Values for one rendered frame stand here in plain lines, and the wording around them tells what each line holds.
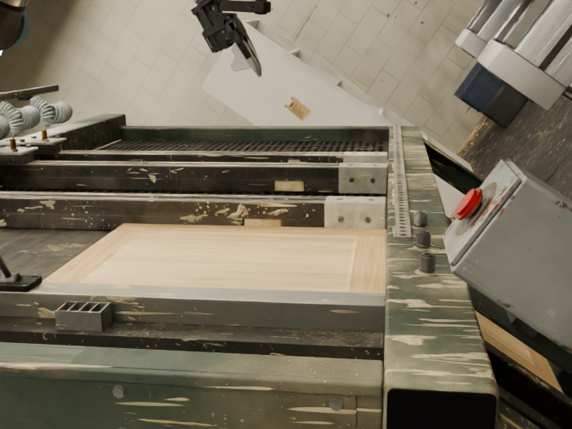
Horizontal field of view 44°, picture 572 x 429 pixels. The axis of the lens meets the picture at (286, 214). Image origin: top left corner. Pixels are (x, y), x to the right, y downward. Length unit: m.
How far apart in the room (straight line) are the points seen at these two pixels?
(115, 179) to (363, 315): 1.15
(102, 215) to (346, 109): 3.76
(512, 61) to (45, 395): 0.66
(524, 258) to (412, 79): 5.87
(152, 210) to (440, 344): 0.85
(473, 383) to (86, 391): 0.43
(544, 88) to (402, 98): 5.71
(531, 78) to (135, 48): 6.27
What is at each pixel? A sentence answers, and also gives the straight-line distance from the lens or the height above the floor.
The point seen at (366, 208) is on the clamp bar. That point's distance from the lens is 1.47.
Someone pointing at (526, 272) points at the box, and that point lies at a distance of 0.74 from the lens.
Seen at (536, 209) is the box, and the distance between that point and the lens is 0.72.
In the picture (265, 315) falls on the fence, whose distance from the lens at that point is 1.03.
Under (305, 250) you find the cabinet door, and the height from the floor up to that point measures 1.01.
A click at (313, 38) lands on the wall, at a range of 6.60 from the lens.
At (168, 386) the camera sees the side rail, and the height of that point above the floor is 1.09.
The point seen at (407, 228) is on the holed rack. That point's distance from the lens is 1.34.
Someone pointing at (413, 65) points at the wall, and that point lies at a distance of 6.56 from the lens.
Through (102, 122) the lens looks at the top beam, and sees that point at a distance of 2.87.
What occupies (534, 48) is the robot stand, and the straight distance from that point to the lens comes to 0.89.
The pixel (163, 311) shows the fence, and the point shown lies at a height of 1.16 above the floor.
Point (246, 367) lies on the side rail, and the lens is 0.81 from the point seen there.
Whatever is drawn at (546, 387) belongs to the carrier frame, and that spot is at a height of 0.38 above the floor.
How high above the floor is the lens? 1.11
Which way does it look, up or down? 1 degrees down
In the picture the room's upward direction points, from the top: 56 degrees counter-clockwise
